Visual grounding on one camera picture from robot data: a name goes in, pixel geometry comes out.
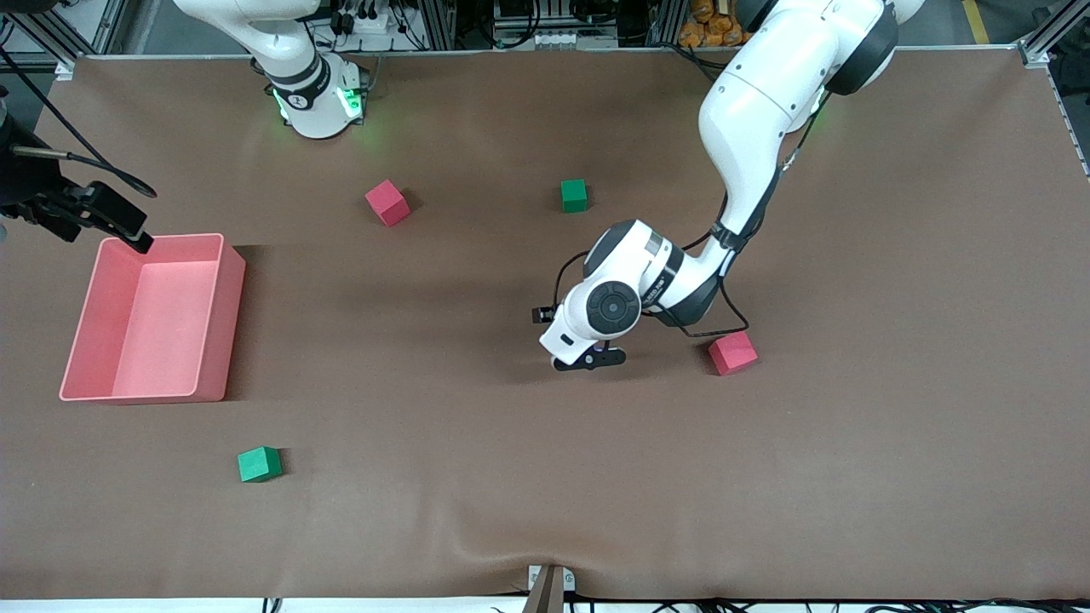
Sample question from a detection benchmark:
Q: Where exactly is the orange bagged items pile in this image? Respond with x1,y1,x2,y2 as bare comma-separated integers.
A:
679,0,754,49

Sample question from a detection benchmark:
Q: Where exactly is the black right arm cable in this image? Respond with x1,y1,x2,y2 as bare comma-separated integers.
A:
0,47,158,199

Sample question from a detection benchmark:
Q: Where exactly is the pink foam cube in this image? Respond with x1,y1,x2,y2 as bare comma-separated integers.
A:
708,329,760,377
364,179,412,228

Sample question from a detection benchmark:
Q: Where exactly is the grey metal table bracket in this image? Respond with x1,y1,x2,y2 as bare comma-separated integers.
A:
527,564,577,613

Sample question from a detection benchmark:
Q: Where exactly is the white power strip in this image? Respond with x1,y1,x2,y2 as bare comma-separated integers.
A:
328,7,401,37

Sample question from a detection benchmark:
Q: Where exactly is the aluminium frame profile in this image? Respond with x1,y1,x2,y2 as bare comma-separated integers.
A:
416,0,465,52
1018,0,1090,180
645,0,689,48
0,0,129,79

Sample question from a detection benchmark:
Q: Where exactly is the brown table mat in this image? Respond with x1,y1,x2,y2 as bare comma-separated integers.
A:
0,47,1090,602

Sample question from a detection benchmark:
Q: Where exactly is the pink plastic bin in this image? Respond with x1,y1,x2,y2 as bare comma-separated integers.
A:
59,233,247,404

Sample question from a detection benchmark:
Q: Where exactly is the white terminal block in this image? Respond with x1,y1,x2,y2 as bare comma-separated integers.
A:
530,30,620,49

